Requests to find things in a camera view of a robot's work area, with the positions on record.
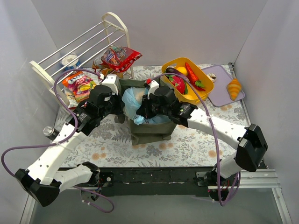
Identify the purple tray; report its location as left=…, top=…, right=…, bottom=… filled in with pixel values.
left=202, top=65, right=245, bottom=107

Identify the green canvas tote bag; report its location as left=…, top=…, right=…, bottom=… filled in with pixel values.
left=119, top=79, right=177, bottom=145

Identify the blue white tin can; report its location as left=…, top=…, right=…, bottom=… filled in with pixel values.
left=61, top=54, right=80, bottom=70

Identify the white metal shelf rack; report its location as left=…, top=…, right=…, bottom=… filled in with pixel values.
left=29, top=12, right=142, bottom=109

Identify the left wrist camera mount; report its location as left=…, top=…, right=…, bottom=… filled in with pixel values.
left=101, top=74, right=121, bottom=95

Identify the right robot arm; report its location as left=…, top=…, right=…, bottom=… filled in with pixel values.
left=136, top=86, right=268, bottom=179

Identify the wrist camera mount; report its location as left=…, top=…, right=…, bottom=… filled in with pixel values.
left=101, top=74, right=121, bottom=95
left=145, top=79, right=160, bottom=99

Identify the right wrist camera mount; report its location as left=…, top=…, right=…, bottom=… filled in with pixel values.
left=145, top=79, right=160, bottom=99

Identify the red chili pepper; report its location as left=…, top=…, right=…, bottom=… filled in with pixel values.
left=185, top=63, right=206, bottom=91

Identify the colourful fruit candy bag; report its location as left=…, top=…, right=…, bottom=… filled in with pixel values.
left=62, top=71, right=97, bottom=103

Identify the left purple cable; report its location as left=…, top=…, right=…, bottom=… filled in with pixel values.
left=0, top=69, right=105, bottom=178

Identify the pink dragon fruit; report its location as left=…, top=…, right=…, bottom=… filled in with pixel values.
left=167, top=75, right=187, bottom=94

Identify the red snack bag lower shelf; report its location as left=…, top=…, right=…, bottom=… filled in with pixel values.
left=101, top=46, right=142, bottom=72

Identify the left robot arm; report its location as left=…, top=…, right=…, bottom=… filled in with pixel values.
left=14, top=84, right=124, bottom=207

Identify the yellow plastic fruit basket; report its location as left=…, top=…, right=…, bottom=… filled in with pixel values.
left=161, top=57, right=214, bottom=105

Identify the chocolate white donut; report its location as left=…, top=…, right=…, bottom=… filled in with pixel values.
left=207, top=73, right=217, bottom=83

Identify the dark drink can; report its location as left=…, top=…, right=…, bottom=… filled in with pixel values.
left=43, top=126, right=59, bottom=140

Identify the purple eggplant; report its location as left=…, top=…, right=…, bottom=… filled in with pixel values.
left=165, top=67, right=189, bottom=82

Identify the orange croissant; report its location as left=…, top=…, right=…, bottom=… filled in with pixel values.
left=227, top=78, right=242, bottom=101

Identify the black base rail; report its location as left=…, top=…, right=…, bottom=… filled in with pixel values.
left=72, top=167, right=241, bottom=196

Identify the light blue plastic bag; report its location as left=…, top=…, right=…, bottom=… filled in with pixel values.
left=122, top=87, right=171, bottom=125

